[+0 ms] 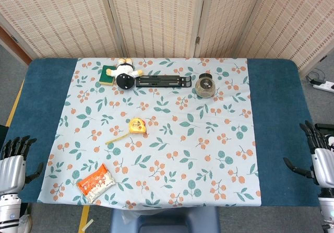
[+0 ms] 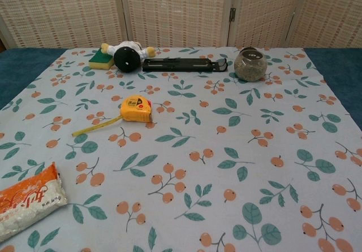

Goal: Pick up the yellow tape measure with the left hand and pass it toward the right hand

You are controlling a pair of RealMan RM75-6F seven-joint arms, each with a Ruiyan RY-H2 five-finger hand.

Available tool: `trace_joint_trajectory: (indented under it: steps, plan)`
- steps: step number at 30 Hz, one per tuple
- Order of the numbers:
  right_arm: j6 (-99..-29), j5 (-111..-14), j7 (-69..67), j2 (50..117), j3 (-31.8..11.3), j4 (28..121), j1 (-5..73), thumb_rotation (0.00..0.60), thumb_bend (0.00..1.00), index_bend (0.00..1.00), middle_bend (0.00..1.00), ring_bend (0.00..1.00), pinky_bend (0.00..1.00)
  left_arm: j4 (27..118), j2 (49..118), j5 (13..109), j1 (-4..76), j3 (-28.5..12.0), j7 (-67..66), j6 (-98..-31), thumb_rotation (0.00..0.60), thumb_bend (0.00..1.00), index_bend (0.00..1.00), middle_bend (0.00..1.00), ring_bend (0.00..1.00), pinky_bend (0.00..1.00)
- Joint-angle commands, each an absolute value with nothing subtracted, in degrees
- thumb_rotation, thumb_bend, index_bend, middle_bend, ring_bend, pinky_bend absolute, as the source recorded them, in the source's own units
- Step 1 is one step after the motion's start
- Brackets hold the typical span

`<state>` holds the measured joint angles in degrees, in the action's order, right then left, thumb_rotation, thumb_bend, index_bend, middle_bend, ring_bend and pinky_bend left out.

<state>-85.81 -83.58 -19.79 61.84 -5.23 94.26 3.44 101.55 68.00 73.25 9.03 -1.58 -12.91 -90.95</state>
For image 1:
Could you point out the metal screen hinge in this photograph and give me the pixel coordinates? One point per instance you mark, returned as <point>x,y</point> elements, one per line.
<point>197,40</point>

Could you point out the woven folding screen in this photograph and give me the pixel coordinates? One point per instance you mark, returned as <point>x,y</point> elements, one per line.
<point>156,16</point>

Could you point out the green yellow sponge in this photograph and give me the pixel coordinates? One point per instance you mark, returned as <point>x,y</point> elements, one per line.
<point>105,77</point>

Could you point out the floral print tablecloth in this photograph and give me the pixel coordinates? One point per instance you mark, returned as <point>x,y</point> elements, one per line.
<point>182,128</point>

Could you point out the plush doll with black head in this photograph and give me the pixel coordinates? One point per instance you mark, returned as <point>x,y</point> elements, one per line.
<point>124,80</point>

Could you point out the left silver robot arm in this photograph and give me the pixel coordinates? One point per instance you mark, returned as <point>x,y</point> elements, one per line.
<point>9,212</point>

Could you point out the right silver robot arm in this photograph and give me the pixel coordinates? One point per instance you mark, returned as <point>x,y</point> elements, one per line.
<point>327,209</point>

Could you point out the blue table cover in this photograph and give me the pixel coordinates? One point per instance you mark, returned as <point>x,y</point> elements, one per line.
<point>279,112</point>

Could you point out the black folding stand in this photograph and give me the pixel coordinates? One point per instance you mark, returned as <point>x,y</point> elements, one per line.
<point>164,82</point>

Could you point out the blue plastic stool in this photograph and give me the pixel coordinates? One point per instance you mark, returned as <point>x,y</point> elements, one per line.
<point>167,220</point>

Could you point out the orange white snack bag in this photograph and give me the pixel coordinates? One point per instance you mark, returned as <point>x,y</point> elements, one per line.
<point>95,184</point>

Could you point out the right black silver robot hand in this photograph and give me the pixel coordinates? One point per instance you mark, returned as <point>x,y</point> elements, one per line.
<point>324,165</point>

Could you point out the yellow tape measure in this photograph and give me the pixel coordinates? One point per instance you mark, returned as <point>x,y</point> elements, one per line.
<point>137,126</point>

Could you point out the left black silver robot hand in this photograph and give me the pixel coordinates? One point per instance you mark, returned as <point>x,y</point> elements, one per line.
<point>11,169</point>

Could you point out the white power strip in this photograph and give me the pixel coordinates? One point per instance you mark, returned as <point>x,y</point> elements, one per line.
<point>324,86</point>

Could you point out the round glass jar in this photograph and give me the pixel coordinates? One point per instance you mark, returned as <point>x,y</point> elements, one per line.
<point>205,88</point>

